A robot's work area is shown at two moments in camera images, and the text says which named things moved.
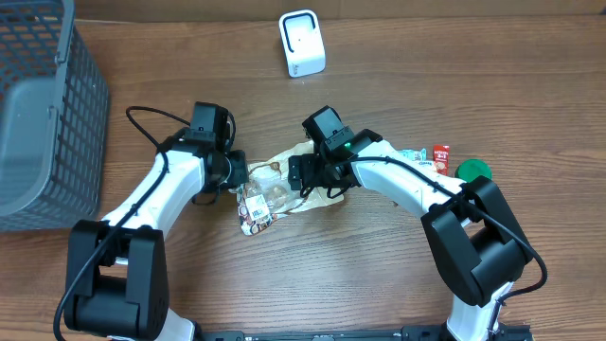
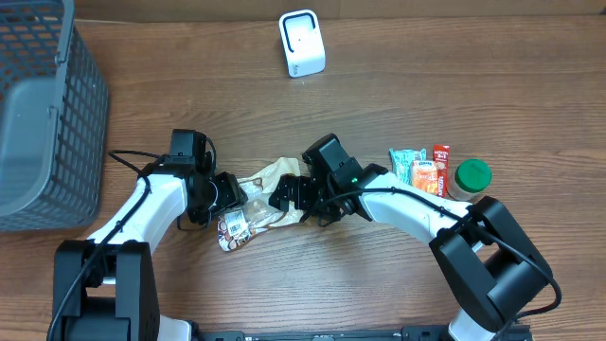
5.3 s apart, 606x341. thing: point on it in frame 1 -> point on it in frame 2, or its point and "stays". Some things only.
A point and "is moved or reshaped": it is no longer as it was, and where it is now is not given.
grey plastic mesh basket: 54,119 stays
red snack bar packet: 441,158 stays
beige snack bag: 268,193 is moved or reshaped
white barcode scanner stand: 303,43 stays
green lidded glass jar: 470,170 stays
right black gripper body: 316,172 -> 309,193
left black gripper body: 238,167 -> 228,192
